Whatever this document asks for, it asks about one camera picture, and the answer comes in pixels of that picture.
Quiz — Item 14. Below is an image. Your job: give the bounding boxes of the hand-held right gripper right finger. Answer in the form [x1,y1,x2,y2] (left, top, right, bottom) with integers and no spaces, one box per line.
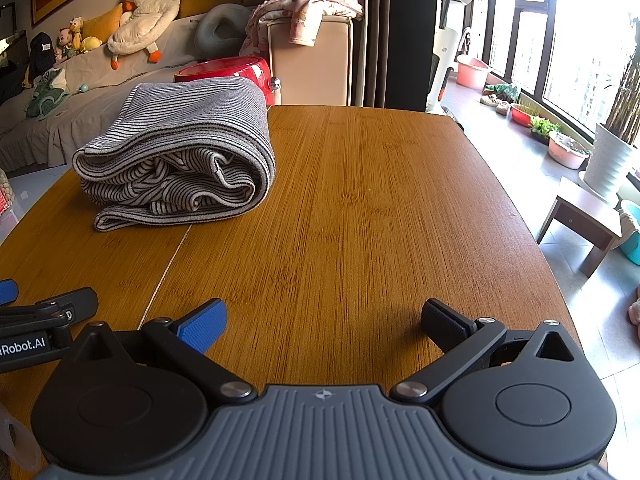
[391,298,584,407]

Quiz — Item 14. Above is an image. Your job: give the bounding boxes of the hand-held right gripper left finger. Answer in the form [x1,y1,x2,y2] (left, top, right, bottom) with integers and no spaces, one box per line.
[70,298,258,404]

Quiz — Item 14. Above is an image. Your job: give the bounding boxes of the grey striped cloth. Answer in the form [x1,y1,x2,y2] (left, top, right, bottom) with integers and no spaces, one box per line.
[72,77,277,233]

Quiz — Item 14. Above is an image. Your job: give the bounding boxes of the clear plastic container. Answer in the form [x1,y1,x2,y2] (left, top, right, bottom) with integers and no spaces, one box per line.
[0,167,22,242]

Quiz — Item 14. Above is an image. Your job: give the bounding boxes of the clear tape roll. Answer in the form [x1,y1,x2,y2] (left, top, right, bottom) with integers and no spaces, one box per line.
[0,402,44,474]

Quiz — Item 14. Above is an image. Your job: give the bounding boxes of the small wooden stool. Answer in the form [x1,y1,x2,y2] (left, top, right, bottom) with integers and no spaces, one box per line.
[537,176,624,279]

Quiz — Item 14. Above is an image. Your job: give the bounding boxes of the beige sofa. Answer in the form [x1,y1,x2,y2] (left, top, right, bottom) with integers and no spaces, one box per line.
[0,0,356,172]

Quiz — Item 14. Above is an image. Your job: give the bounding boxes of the green crumpled cloth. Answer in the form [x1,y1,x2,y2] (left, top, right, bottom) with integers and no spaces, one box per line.
[25,68,71,121]

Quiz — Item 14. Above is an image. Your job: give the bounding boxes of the teal basin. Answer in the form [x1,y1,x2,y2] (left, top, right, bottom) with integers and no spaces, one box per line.
[619,199,640,262]

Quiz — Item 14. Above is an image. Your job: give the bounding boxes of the pink patterned basin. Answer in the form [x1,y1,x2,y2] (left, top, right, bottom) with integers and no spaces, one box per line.
[548,131,591,170]

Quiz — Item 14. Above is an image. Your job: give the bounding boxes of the green plant tray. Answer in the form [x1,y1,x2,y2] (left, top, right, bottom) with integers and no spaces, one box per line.
[530,116,563,145]

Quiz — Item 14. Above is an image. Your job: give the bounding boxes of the red basin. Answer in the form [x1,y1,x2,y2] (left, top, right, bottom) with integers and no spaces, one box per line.
[510,102,535,128]

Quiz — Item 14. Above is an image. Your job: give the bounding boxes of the pair of light shoes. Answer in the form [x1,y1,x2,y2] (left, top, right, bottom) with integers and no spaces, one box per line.
[480,95,512,116]

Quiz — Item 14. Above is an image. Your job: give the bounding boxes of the white plant pot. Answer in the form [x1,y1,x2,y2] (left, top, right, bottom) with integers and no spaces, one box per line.
[580,122,637,199]

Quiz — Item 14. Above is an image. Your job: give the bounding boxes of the black bag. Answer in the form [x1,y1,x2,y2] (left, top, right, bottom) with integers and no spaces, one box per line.
[28,32,55,82]

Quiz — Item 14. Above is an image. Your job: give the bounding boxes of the plain pink basin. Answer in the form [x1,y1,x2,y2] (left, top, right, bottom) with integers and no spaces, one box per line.
[456,55,492,89]

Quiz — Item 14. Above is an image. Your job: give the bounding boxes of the red glossy bucket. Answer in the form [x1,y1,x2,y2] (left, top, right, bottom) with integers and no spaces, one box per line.
[173,57,282,108]

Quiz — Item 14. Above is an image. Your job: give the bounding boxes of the white upright vacuum cleaner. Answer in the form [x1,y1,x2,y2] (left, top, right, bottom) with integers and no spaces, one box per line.
[426,0,479,112]

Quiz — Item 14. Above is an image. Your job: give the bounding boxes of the yellow cushion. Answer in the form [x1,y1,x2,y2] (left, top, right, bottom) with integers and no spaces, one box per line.
[81,4,124,45]

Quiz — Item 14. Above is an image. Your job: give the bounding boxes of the palm plant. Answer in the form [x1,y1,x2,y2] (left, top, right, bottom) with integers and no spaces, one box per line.
[602,67,640,150]

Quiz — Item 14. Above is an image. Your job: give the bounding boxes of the white goose plush toy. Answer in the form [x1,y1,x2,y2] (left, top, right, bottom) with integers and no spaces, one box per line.
[107,0,183,71]

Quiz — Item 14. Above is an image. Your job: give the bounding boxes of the dark curtain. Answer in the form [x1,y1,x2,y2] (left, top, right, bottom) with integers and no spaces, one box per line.
[350,0,442,112]

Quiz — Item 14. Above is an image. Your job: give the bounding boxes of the grey neck pillow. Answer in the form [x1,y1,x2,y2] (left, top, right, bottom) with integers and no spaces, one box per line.
[194,4,257,61]

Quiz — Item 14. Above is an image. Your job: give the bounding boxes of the pink patterned blanket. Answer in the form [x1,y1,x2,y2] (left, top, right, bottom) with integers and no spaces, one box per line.
[239,0,365,59]

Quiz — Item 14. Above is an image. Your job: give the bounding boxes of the black window frame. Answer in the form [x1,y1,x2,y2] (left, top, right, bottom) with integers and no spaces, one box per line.
[480,0,640,157]

